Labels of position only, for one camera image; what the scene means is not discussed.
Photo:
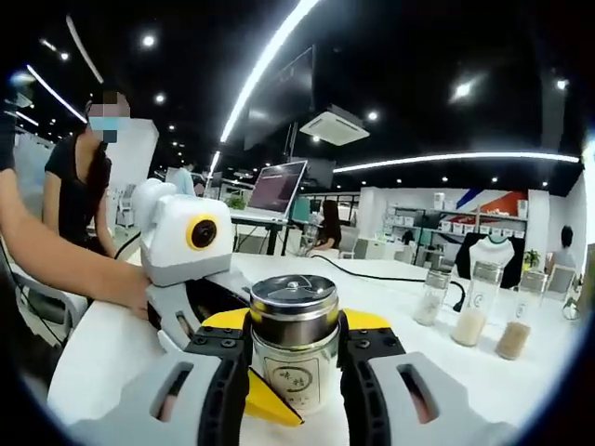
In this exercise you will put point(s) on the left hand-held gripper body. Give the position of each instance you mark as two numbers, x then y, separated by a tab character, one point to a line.
167	232

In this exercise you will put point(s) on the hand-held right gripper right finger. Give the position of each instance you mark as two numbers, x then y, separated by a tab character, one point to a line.
441	404

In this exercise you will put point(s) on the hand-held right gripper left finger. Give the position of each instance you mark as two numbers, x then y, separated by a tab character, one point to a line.
153	404

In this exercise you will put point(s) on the tall seasoning bottle white powder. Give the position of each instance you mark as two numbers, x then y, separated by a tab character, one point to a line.
472	325

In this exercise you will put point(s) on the tall seasoning bottle brown powder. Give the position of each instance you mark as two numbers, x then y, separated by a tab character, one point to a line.
513	341

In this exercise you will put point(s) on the small glass seasoning bottle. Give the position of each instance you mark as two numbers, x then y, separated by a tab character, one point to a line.
427	309
290	381

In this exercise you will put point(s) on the person's left hand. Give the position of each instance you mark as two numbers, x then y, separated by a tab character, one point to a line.
137	297

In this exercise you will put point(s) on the white standing desk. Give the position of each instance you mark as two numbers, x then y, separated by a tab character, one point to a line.
272	232

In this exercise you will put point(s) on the short ceiling light strip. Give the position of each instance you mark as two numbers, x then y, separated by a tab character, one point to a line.
215	162

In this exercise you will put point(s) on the white open laptop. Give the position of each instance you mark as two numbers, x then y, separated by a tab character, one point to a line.
276	188

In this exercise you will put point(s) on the white office chair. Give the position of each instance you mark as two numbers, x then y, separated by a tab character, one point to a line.
56	297

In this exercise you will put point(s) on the black and white t-shirt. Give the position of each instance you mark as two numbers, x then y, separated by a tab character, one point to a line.
490	253

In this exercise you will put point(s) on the small plant in yellow pot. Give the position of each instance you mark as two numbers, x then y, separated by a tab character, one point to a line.
532	260

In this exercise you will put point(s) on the white mesh chair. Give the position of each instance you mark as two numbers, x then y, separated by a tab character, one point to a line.
561	281

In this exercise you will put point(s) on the hanging black screen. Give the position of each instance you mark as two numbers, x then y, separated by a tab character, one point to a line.
283	97

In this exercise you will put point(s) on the metal shelf with white bins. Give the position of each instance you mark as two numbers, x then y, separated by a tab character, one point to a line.
469	223

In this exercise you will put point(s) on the round ceiling spotlights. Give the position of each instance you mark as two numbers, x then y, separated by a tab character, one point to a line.
148	41

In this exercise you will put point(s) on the white ceiling air conditioner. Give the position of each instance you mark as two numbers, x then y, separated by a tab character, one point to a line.
334	125

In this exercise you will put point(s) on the curved ceiling light strip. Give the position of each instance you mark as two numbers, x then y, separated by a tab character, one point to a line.
455	159
265	60

